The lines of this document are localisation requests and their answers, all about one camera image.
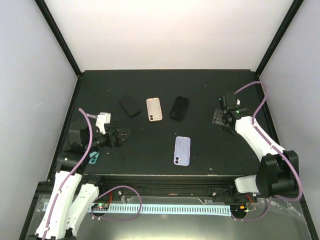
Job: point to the black aluminium front rail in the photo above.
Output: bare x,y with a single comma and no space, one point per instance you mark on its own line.
216,187

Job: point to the white slotted cable duct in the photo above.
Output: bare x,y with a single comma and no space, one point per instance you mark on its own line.
159,209

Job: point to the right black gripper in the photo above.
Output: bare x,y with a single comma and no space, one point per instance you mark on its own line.
217,118

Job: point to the black frame post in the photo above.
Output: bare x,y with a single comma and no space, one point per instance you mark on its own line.
48,17
282,29

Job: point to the beige phone case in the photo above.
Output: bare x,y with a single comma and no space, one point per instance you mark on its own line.
154,109

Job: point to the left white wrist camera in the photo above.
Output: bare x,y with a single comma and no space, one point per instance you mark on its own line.
102,119

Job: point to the teal phone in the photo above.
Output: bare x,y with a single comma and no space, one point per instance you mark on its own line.
93,157

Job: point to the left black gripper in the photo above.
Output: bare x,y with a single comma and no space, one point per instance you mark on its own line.
113,143

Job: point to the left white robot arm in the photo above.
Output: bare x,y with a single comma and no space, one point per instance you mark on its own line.
73,192

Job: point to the black phone case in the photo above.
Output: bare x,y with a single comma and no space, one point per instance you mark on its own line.
179,108

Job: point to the left black frame post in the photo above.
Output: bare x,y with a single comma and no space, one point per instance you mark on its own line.
48,17

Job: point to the right black frame post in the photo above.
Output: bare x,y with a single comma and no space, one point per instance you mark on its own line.
282,29

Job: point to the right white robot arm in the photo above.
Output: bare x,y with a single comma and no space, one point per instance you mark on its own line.
278,168

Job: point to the lavender phone case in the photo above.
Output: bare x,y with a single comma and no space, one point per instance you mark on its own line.
182,150

